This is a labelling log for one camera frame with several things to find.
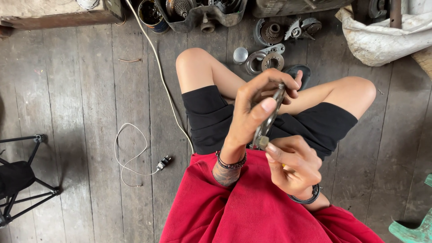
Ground black metal stand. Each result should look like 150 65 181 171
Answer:
0 134 61 228

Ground grey metal ring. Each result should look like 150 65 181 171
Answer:
245 51 268 76

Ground black sandal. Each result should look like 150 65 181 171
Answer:
285 65 312 91

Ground silver round cap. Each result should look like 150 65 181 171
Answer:
233 47 249 65

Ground rusty metal pipe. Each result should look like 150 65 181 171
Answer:
390 0 403 29

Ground person's right hand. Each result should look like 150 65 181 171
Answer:
265 135 323 201

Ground silver metal bracket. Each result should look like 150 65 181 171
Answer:
260 43 286 56

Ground person's right leg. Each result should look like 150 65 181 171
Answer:
277 76 377 120

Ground dirty white sack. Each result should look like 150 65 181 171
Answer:
335 5 432 67

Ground grey metal container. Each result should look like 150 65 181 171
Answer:
252 0 355 18

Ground grey metal part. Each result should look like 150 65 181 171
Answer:
253 83 287 149

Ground grey tub of metal parts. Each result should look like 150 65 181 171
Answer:
155 0 248 33

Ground red shirt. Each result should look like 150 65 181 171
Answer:
159 148 385 243

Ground long white cable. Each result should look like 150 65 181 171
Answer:
126 0 195 155

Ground small tan-tipped tool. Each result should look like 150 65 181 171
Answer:
258 136 287 168

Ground person's leg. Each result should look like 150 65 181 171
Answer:
175 47 248 100
277 76 377 120

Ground rusty toothed ring plate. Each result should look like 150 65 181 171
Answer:
261 52 285 71

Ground dark round metal part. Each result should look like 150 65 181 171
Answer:
368 0 389 19

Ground green plastic chair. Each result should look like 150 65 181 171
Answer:
388 174 432 243

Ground blue tin can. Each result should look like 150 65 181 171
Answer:
138 0 170 34

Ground rusty toothed sprocket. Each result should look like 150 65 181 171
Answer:
261 22 285 44

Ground black shorts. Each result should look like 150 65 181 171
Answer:
182 85 358 161

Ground round metal disc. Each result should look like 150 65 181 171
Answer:
76 0 100 10

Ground black band bracelet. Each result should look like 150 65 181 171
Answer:
288 184 321 205

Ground grey mechanism housing part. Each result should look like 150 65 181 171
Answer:
284 18 323 41

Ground thin white cable with plug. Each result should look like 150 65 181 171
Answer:
114 122 171 187

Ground person's left leg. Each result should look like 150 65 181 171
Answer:
175 47 248 100

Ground person's left hand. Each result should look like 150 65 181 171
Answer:
221 68 304 159

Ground curved grey metal guard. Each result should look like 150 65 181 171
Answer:
253 18 269 47

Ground dark bead bracelet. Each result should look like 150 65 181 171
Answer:
215 150 248 170

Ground wooden plank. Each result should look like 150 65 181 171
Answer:
412 47 432 80

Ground worn wooden box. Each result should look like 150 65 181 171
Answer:
0 0 124 32

